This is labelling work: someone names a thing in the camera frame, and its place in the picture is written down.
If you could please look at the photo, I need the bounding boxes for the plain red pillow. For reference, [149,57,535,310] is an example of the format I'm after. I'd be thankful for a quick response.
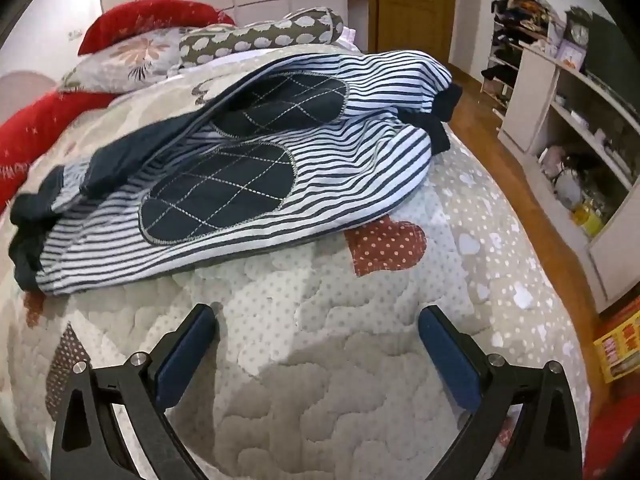
[77,0,236,56]

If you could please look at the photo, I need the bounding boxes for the corner wall shelf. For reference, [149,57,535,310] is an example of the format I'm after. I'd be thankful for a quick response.
[346,0,371,46]

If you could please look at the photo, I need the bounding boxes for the wooden door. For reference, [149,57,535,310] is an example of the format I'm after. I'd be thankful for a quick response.
[367,0,458,66]

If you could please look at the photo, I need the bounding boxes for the yellow bottle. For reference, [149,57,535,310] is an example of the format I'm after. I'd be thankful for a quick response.
[572,200,604,238]

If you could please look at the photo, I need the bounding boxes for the beige shelf unit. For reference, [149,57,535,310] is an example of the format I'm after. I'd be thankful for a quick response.
[497,42,640,313]

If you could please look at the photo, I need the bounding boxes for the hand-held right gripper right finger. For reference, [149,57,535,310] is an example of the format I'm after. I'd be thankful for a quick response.
[417,304,585,480]

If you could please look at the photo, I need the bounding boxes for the shoe rack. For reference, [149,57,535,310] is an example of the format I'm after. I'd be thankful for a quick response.
[481,0,556,116]

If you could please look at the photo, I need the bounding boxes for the black television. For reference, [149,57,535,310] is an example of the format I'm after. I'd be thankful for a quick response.
[585,10,640,111]

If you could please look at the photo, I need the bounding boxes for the dark mantel clock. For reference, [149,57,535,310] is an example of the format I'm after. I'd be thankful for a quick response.
[565,7,593,47]

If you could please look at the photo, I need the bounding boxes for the heart patterned quilt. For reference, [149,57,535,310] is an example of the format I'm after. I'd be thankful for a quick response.
[0,42,618,480]

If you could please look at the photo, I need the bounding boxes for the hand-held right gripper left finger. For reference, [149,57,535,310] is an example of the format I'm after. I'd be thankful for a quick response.
[50,303,220,480]

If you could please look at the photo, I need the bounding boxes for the floral grey pillow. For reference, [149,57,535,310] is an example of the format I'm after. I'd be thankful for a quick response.
[59,27,201,95]

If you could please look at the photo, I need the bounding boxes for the striped navy patch pants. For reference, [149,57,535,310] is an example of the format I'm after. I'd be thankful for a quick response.
[9,50,463,297]

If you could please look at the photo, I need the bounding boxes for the pink plush toy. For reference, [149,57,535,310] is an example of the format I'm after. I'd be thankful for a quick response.
[540,145,566,177]

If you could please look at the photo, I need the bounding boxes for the white kettle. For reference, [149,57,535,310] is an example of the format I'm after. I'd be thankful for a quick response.
[554,170,581,209]

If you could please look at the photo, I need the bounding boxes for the yellow cardboard box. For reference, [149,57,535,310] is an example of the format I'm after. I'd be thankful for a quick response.
[593,296,640,385]

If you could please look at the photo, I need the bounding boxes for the red box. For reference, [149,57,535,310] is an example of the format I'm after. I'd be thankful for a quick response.
[582,405,637,480]

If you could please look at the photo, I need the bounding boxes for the rounded pink headboard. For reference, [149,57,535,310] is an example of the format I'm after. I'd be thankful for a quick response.
[0,71,56,126]

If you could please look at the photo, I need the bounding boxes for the purple photo frame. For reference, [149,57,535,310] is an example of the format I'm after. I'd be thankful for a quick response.
[556,40,586,69]

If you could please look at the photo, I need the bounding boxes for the red pillow with white print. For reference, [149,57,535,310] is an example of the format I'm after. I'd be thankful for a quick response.
[0,91,118,206]

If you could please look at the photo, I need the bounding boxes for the brown dotted bolster pillow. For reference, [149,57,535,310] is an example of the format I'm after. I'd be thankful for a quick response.
[179,7,345,68]

